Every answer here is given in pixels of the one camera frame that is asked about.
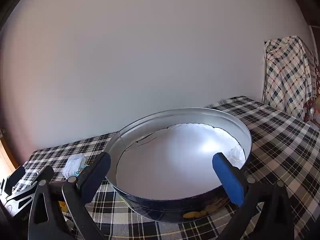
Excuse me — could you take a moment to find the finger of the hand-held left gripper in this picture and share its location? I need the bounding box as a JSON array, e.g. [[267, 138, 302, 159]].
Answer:
[[0, 166, 26, 195], [6, 165, 54, 203]]

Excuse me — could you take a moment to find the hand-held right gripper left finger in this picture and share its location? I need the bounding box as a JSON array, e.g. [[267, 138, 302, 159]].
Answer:
[[28, 152, 112, 240]]

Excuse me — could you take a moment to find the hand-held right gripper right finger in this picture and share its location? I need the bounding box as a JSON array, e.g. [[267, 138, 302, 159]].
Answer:
[[212, 152, 295, 240]]

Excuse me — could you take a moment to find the clear plastic box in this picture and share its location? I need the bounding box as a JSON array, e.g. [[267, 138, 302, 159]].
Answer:
[[62, 154, 86, 179]]

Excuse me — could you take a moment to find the round metal tin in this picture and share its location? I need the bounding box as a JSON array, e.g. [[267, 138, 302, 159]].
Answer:
[[106, 107, 253, 223]]

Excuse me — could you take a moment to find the clear plastic wrapper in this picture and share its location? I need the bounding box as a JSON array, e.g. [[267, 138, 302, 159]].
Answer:
[[229, 147, 247, 168]]

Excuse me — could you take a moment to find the wooden door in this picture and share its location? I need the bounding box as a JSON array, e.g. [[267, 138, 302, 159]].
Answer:
[[0, 127, 19, 173]]

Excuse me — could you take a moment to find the black white plaid tablecloth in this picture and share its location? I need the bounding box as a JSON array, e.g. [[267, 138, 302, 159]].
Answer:
[[15, 95, 320, 240]]

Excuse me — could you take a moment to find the pile of assorted clutter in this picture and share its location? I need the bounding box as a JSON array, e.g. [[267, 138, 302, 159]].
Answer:
[[304, 97, 320, 130]]

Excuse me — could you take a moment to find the plaid cloth covered furniture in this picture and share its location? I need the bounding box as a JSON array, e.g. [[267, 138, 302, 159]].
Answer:
[[261, 35, 320, 120]]

